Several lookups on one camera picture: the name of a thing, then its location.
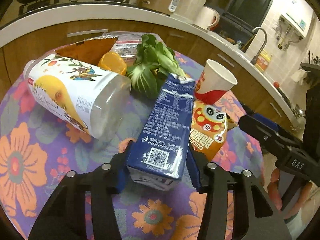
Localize orange snack bag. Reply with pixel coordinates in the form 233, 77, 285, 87
189, 100, 228, 161

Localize blue milk carton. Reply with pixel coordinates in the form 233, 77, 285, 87
126, 74, 195, 191

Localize red white paper cup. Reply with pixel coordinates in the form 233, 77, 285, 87
195, 59, 238, 105

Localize clear plastic juice bottle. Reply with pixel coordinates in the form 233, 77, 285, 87
23, 53, 131, 141

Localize green bok choy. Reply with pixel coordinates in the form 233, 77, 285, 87
126, 34, 186, 100

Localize clear printed plastic bag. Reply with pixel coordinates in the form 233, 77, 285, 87
103, 31, 163, 66

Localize brown kitchen cabinets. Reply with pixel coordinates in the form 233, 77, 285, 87
1, 20, 297, 130

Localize person's right hand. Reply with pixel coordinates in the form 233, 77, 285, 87
267, 168, 313, 219

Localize floral tablecloth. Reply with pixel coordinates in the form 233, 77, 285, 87
0, 43, 266, 240

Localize yellow detergent bottle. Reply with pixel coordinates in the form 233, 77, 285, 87
255, 50, 272, 73

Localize curved metal faucet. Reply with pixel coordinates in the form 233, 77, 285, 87
250, 26, 268, 65

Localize white water heater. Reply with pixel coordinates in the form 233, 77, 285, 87
281, 0, 313, 38

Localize dark window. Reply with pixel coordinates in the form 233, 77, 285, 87
204, 0, 273, 44

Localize white electric kettle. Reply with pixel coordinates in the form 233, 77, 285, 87
193, 6, 220, 31

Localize white countertop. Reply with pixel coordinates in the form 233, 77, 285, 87
1, 3, 305, 133

